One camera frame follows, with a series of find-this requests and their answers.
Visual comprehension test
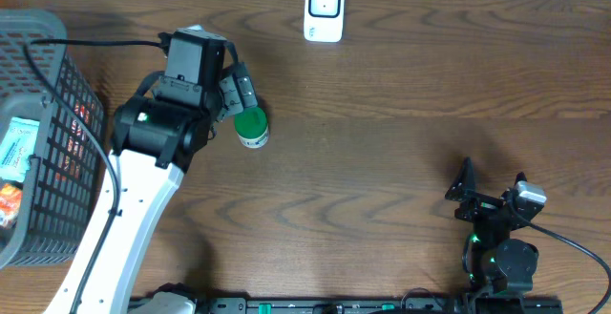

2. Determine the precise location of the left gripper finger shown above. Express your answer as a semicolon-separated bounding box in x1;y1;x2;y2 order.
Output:
219;76;244;116
234;62;258;109

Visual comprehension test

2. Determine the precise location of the green lid jar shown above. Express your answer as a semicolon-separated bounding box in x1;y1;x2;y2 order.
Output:
234;107;269;149

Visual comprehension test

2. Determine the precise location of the orange snack bar wrapper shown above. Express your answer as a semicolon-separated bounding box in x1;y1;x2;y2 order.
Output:
0;183;22;228

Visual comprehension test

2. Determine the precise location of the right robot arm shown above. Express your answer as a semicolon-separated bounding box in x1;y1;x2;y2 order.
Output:
445;157;547;313

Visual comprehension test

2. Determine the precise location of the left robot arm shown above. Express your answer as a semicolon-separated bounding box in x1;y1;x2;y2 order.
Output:
47;28;257;313

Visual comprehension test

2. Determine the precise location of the white barcode scanner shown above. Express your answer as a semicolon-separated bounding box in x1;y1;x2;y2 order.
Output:
304;0;346;43

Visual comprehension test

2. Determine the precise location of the grey plastic basket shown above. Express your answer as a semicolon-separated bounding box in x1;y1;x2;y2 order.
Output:
1;9;105;267

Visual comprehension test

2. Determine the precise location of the right camera cable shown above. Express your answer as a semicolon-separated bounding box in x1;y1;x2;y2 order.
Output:
505;194;611;314

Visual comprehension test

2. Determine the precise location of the camera cable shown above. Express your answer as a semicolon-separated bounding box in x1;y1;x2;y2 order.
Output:
505;194;611;314
22;38;168;314

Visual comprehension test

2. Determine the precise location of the left camera cable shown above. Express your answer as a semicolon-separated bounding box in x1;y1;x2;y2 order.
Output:
22;38;168;314

